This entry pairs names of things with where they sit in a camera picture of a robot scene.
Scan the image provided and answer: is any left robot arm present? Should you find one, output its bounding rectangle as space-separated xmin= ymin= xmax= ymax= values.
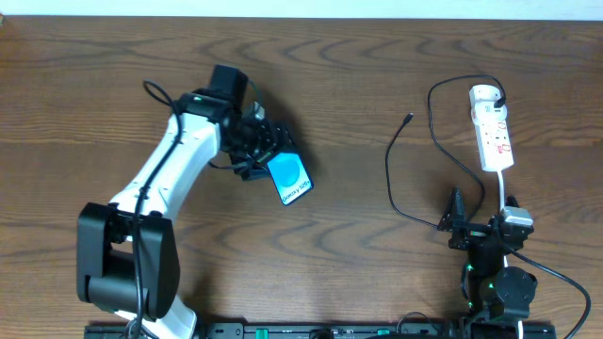
xmin=76 ymin=65 xmax=314 ymax=338

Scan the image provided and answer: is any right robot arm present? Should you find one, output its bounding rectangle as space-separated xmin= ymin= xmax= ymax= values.
xmin=437 ymin=188 xmax=537 ymax=338

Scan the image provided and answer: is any blue Samsung Galaxy smartphone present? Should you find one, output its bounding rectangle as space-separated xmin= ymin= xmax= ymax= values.
xmin=268 ymin=153 xmax=314 ymax=206

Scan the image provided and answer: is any white power strip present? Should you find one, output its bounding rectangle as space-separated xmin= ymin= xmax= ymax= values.
xmin=471 ymin=102 xmax=513 ymax=172

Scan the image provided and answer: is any black USB charging cable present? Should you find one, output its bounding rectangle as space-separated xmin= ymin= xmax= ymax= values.
xmin=384 ymin=73 xmax=508 ymax=229

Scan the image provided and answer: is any white USB wall charger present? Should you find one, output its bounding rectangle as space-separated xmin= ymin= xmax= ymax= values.
xmin=469 ymin=84 xmax=507 ymax=114

